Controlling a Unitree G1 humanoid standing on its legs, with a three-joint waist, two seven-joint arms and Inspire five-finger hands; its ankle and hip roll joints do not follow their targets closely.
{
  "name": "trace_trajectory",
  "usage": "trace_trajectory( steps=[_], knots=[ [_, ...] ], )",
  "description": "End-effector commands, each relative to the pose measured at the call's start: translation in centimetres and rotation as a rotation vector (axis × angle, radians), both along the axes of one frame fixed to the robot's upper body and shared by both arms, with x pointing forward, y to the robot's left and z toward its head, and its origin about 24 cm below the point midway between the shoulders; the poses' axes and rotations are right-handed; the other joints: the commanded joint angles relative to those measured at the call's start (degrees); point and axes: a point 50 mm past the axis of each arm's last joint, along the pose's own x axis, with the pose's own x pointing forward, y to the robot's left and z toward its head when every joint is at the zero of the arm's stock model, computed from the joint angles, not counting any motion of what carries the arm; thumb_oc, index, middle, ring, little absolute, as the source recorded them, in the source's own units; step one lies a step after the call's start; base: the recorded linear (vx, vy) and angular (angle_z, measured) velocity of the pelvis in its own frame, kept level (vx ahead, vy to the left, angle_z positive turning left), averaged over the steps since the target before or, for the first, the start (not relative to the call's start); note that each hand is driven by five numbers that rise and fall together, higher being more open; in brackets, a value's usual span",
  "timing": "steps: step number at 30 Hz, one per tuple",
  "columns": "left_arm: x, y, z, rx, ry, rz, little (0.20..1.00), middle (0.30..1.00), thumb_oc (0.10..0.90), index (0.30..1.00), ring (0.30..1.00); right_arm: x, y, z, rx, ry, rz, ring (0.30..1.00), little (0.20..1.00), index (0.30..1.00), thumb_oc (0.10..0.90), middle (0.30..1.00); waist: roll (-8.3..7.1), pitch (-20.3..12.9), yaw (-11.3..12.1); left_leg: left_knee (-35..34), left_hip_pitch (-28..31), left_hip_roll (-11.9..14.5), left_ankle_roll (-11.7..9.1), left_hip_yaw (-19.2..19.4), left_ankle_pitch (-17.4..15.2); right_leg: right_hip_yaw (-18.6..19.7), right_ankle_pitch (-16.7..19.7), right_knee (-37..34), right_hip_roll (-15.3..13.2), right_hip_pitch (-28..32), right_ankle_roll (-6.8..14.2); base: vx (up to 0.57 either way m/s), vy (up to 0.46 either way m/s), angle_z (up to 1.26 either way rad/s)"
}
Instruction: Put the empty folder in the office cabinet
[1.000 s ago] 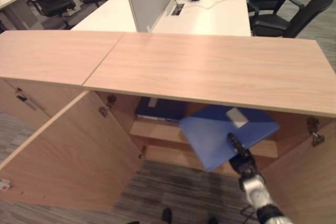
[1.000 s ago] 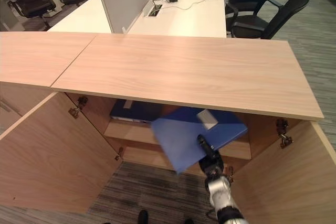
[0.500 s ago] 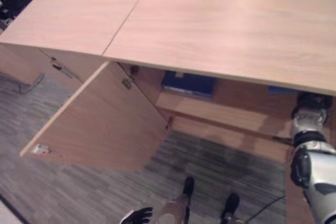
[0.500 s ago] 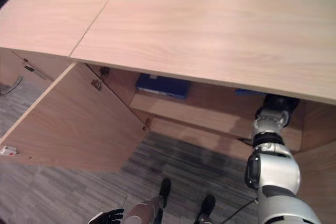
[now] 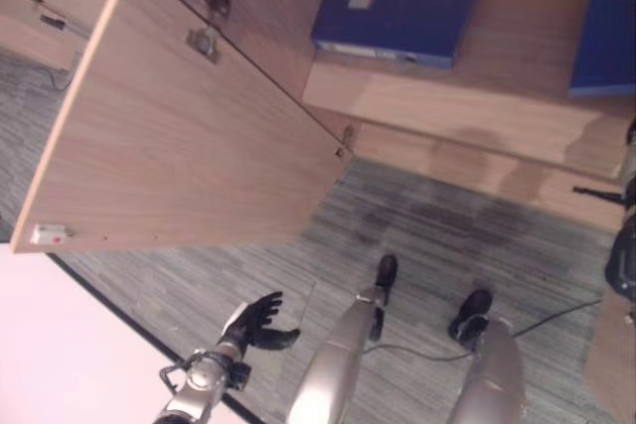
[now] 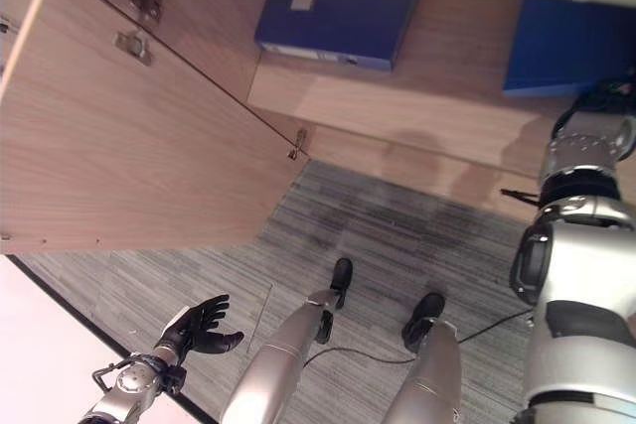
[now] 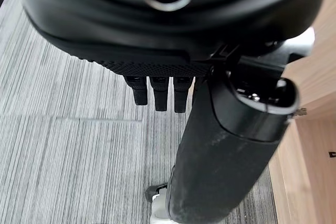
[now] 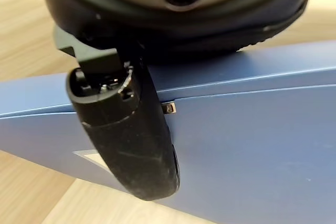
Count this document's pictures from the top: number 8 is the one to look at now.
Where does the blue file folder box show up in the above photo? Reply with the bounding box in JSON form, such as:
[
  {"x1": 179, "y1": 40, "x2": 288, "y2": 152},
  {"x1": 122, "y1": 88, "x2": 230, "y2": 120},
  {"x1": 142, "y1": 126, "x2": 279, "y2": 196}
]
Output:
[{"x1": 0, "y1": 39, "x2": 336, "y2": 224}]

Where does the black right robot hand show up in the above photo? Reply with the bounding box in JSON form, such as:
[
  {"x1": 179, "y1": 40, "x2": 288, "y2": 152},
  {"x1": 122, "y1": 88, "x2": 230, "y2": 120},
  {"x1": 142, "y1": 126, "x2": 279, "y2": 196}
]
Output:
[{"x1": 40, "y1": 0, "x2": 313, "y2": 201}]

